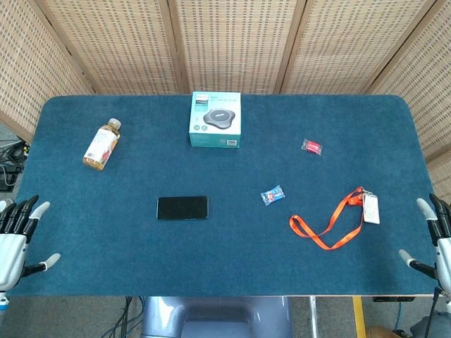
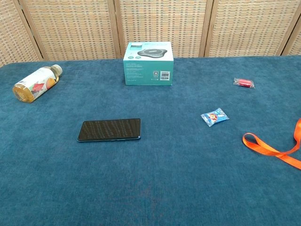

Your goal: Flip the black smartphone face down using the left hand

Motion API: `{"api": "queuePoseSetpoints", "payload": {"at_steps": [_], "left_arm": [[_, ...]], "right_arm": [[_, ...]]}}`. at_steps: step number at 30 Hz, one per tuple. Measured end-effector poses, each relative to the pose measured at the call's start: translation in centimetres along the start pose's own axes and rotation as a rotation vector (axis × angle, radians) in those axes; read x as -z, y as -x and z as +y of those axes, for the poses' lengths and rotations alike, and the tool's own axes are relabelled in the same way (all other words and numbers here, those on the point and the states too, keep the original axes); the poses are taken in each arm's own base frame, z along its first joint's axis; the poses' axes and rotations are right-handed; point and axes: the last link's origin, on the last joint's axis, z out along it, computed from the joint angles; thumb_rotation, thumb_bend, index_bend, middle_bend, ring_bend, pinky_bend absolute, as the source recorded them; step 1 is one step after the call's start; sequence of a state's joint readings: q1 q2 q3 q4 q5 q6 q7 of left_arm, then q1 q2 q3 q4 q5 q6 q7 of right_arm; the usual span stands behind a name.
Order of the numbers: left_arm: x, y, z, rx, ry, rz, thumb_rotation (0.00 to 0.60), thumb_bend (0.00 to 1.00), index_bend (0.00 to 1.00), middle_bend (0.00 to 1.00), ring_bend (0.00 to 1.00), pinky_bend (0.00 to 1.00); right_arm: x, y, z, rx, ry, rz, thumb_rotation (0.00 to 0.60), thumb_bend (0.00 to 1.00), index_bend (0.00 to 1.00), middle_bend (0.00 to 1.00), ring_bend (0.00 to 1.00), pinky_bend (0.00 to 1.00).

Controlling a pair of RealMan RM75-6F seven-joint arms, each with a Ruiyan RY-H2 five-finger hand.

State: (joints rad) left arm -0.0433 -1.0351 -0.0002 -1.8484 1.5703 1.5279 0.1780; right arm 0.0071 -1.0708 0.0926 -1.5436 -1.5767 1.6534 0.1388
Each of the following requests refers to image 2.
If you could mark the blue smartphone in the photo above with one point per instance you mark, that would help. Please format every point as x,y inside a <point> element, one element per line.
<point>109,129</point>

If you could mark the teal speaker product box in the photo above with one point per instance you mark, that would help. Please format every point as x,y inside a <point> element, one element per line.
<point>148,70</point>

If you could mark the blue table cloth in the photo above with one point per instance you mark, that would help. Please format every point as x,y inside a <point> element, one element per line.
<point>150,164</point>

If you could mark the blue white snack packet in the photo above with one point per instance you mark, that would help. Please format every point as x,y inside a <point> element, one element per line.
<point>214,117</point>

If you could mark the woven rattan folding screen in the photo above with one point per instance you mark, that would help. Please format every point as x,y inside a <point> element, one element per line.
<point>150,26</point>

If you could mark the red wrapped candy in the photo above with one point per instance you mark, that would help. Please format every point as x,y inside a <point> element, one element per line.
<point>244,83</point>

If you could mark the yellow drink bottle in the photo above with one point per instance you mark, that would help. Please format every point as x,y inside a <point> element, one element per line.
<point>35,84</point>

